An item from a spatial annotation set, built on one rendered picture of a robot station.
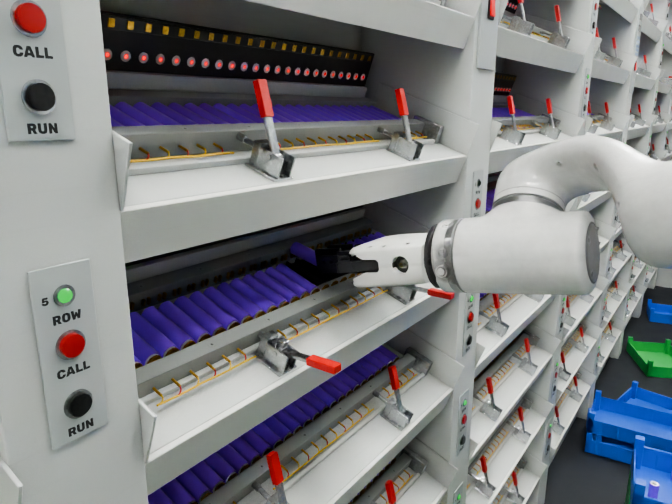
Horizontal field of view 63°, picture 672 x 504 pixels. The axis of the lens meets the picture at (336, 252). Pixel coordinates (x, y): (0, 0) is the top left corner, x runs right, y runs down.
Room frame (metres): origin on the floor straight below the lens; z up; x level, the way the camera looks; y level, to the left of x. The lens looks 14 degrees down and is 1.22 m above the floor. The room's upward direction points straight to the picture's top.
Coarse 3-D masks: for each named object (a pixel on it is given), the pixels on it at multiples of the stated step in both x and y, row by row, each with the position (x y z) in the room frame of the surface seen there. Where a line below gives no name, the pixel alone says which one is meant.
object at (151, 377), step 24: (336, 288) 0.68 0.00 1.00; (360, 288) 0.71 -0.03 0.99; (288, 312) 0.59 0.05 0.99; (312, 312) 0.63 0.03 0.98; (216, 336) 0.52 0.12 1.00; (240, 336) 0.53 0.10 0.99; (168, 360) 0.46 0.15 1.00; (192, 360) 0.47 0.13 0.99; (216, 360) 0.50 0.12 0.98; (144, 384) 0.43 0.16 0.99; (168, 384) 0.46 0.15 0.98
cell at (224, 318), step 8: (192, 296) 0.58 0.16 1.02; (200, 296) 0.58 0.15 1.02; (200, 304) 0.58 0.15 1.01; (208, 304) 0.57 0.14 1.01; (216, 304) 0.58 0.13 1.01; (208, 312) 0.57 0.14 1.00; (216, 312) 0.56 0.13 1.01; (224, 312) 0.57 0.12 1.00; (216, 320) 0.56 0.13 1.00; (224, 320) 0.56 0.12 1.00; (232, 320) 0.56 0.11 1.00
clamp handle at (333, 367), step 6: (282, 342) 0.53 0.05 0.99; (288, 342) 0.53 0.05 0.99; (282, 348) 0.53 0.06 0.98; (288, 354) 0.52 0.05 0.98; (294, 354) 0.52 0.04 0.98; (300, 354) 0.52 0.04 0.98; (300, 360) 0.51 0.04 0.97; (306, 360) 0.50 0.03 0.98; (312, 360) 0.50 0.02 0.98; (318, 360) 0.50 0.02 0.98; (324, 360) 0.50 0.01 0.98; (330, 360) 0.50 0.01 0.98; (312, 366) 0.50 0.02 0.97; (318, 366) 0.50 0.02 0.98; (324, 366) 0.49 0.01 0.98; (330, 366) 0.49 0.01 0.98; (336, 366) 0.49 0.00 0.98; (330, 372) 0.49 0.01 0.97; (336, 372) 0.49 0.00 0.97
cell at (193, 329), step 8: (168, 304) 0.55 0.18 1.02; (168, 312) 0.54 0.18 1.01; (176, 312) 0.54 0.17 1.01; (176, 320) 0.54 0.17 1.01; (184, 320) 0.53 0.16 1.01; (192, 320) 0.54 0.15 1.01; (184, 328) 0.53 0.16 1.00; (192, 328) 0.53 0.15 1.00; (200, 328) 0.53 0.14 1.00; (192, 336) 0.52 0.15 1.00; (200, 336) 0.52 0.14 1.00
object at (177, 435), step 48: (240, 240) 0.70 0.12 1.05; (384, 288) 0.76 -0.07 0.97; (288, 336) 0.59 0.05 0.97; (336, 336) 0.61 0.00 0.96; (384, 336) 0.69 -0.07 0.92; (192, 384) 0.47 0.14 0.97; (240, 384) 0.49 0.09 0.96; (288, 384) 0.52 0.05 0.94; (144, 432) 0.37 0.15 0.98; (192, 432) 0.42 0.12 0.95; (240, 432) 0.48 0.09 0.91
